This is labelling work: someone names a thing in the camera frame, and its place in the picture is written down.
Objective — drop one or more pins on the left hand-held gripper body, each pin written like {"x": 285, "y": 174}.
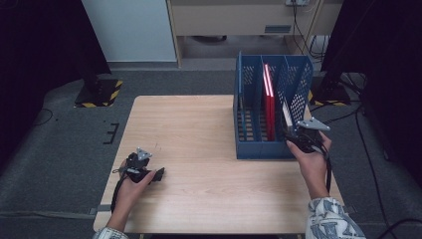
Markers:
{"x": 136, "y": 167}

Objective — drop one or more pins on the person's left hand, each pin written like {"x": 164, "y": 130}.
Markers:
{"x": 127, "y": 195}

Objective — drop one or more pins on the white panel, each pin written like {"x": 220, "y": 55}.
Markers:
{"x": 132, "y": 30}

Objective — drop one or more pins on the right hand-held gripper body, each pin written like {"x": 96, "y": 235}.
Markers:
{"x": 308, "y": 139}

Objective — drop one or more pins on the beige desk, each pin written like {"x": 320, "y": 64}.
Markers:
{"x": 225, "y": 20}

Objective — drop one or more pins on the blue file rack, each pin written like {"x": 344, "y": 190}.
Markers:
{"x": 258, "y": 153}

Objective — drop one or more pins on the blue book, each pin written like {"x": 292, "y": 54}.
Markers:
{"x": 240, "y": 83}

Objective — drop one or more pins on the person's right hand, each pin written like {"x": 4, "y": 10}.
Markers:
{"x": 313, "y": 166}

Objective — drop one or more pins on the white power strip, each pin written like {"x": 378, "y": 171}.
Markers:
{"x": 297, "y": 2}

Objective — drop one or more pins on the black stand with striped base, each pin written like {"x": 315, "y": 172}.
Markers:
{"x": 99, "y": 94}
{"x": 331, "y": 94}

